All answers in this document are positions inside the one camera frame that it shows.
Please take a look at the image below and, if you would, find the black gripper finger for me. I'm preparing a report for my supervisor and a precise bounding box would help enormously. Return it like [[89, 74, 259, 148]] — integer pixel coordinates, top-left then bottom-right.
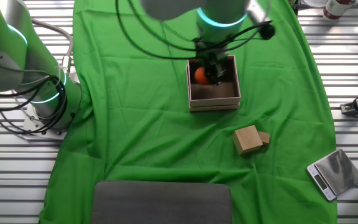
[[205, 65, 219, 86], [215, 60, 228, 82]]

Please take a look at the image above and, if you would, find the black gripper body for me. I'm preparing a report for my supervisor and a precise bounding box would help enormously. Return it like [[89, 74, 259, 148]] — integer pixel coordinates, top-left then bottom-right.
[[194, 42, 229, 68]]

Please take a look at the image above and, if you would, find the orange mini basketball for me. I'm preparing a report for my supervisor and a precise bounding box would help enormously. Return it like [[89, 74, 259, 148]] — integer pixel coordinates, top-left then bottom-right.
[[194, 66, 210, 86]]

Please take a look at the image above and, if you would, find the large wooden block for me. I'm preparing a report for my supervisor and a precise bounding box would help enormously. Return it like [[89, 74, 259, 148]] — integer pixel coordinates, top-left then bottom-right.
[[232, 124, 264, 156]]

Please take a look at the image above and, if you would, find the pink gift box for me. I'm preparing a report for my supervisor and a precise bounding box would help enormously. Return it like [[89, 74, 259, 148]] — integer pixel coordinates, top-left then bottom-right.
[[186, 55, 241, 108]]

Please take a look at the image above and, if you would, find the green cloth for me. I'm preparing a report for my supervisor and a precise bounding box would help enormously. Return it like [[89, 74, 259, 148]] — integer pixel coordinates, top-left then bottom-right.
[[39, 0, 338, 224]]

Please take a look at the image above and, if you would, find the small wooden cube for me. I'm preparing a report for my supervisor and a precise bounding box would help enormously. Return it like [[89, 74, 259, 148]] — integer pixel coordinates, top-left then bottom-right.
[[257, 131, 271, 146]]

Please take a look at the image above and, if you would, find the red and white can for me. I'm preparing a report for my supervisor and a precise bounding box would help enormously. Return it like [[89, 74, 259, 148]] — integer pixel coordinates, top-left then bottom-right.
[[321, 0, 357, 22]]

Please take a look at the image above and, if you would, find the grey cushion pad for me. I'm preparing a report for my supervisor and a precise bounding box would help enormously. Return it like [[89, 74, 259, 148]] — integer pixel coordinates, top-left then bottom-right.
[[91, 180, 233, 224]]

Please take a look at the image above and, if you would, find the silver digital kitchen scale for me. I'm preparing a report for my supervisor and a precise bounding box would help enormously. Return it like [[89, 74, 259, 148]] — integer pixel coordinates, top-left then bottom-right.
[[306, 148, 358, 202]]

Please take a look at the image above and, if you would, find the black wrist cable bundle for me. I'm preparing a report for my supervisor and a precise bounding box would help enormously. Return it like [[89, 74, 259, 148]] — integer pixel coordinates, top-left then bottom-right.
[[115, 0, 276, 60]]

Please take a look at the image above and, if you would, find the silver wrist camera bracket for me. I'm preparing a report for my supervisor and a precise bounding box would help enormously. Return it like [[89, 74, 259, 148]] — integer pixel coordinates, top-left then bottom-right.
[[247, 0, 272, 24]]

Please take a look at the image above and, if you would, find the black base cable bundle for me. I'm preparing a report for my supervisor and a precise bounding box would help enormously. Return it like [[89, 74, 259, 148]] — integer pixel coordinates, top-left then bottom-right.
[[0, 74, 68, 136]]

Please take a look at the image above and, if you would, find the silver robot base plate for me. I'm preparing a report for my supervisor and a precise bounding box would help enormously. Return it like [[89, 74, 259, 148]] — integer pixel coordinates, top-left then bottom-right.
[[22, 102, 68, 136]]

